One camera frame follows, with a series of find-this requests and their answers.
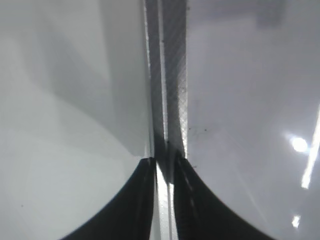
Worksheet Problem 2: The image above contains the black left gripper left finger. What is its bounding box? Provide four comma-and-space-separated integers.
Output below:
64, 157, 156, 240

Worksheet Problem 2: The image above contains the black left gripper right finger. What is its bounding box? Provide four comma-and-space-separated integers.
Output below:
173, 153, 269, 240

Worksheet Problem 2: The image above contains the grey framed whiteboard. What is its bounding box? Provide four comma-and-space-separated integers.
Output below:
100, 0, 320, 240

